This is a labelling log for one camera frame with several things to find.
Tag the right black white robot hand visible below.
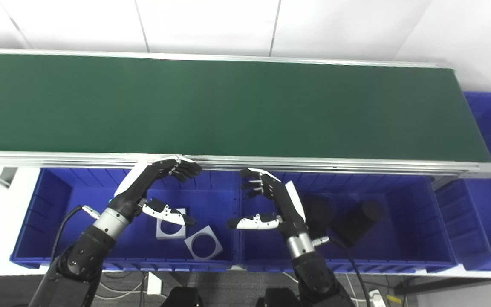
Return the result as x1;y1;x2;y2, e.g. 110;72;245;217
227;168;310;239

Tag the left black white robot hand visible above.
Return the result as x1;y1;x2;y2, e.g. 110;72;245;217
108;155;202;227

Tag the white square part with hole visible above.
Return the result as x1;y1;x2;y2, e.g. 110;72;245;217
156;208;186;240
185;225;223;261

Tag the black cylinder part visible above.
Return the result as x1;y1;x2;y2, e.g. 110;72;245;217
303;194;335;233
331;200;385;248

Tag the blue plastic bin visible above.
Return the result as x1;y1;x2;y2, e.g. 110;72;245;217
10;168;241;272
237;171;459;273
434;92;491;271

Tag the green conveyor belt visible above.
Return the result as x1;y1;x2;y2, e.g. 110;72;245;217
0;48;491;180

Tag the black robot leg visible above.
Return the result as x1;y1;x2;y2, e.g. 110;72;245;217
256;288;301;307
160;287;205;307

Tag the white power strip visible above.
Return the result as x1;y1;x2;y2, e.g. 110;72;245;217
367;289;387;307

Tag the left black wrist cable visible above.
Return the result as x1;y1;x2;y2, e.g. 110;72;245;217
49;205;101;265

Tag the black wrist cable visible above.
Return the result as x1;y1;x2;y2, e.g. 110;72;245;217
312;236;372;307
49;205;101;265

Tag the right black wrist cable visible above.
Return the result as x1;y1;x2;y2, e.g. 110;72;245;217
312;236;372;307

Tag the white floor cable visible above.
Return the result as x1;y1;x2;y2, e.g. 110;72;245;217
96;273;148;300

